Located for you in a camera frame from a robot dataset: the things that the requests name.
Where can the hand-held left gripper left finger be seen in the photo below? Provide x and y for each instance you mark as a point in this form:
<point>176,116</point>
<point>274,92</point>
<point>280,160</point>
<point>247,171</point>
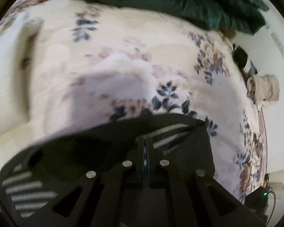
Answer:
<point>141,160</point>

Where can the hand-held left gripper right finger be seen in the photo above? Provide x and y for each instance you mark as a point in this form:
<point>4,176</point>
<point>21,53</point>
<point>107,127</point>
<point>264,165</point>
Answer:
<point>149,160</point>

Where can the black garment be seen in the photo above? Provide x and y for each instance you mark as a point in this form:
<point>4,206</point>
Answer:
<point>85,151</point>

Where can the floral fleece blanket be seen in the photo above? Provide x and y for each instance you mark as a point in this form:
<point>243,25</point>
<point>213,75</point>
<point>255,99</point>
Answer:
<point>123,59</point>

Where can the black device with green light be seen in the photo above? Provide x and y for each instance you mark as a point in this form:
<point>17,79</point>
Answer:
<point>258,197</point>

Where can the beige crumpled cloth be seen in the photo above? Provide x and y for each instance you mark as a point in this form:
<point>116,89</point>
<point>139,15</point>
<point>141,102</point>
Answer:
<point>265,87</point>

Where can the dark object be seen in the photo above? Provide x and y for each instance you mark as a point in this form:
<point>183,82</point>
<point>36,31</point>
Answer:
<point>240,55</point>

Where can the cream pillow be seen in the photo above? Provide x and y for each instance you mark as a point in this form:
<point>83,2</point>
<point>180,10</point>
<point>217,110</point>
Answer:
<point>7,75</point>

